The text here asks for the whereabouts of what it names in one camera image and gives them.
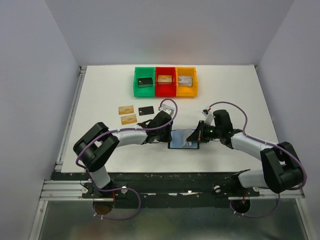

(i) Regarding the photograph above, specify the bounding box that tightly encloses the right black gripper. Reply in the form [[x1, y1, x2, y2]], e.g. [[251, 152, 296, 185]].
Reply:
[[187, 120, 222, 143]]

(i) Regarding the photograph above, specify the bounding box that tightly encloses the black leather card holder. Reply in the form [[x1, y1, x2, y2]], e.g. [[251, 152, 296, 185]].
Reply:
[[167, 128, 200, 150]]

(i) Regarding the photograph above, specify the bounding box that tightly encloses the silver credit card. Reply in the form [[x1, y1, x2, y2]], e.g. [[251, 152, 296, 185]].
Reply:
[[158, 104, 164, 111]]

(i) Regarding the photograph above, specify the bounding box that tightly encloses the black credit card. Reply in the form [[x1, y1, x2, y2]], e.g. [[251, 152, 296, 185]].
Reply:
[[138, 106, 155, 116]]

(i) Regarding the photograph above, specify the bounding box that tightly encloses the gold VIP card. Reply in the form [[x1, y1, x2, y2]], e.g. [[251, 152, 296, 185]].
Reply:
[[118, 105, 135, 115]]

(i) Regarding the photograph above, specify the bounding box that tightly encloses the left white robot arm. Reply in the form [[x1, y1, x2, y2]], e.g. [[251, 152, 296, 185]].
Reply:
[[73, 110, 173, 198]]

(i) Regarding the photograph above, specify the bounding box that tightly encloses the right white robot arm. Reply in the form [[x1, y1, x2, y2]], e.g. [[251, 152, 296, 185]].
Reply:
[[186, 109, 304, 196]]

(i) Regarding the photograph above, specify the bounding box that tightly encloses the gold card in red bin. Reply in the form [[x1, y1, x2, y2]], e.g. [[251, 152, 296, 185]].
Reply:
[[157, 75, 173, 85]]

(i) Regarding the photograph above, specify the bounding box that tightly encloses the black card in green bin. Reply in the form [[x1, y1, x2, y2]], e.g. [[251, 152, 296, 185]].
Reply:
[[137, 77, 154, 88]]

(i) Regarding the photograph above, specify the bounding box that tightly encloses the silver card in orange bin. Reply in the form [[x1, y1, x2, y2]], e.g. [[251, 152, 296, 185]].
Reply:
[[177, 75, 193, 88]]

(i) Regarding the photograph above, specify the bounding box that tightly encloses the orange plastic bin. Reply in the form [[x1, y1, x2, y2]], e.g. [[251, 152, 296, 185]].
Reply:
[[176, 67, 198, 98]]

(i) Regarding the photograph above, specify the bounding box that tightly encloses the green plastic bin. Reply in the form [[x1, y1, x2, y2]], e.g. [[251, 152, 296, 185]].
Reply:
[[133, 66, 156, 98]]

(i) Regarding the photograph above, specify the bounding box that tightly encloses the red plastic bin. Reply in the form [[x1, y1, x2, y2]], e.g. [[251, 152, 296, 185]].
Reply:
[[155, 66, 177, 97]]

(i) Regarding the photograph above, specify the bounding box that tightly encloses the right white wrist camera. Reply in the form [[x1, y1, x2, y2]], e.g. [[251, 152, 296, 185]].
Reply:
[[202, 108, 214, 125]]

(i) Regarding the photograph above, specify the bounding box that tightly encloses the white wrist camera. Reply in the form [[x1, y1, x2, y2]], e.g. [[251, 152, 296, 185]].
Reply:
[[162, 104, 175, 117], [202, 108, 214, 125]]

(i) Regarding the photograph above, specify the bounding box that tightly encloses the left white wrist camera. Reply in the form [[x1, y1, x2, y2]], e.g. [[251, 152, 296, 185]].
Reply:
[[162, 104, 175, 117]]

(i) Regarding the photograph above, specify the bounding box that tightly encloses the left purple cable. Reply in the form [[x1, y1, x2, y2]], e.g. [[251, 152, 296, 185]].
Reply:
[[75, 98, 179, 221]]

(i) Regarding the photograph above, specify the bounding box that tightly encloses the purple cable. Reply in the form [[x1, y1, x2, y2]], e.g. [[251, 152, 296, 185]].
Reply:
[[75, 98, 179, 221], [201, 101, 308, 218]]

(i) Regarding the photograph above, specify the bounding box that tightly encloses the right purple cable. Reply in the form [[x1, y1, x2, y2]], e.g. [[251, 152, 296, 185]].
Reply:
[[201, 101, 308, 218]]

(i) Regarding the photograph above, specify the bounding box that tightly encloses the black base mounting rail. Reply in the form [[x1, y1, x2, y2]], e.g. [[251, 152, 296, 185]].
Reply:
[[51, 170, 293, 210]]

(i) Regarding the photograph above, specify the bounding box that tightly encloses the aluminium frame rail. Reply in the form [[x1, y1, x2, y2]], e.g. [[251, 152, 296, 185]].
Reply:
[[28, 65, 88, 240]]

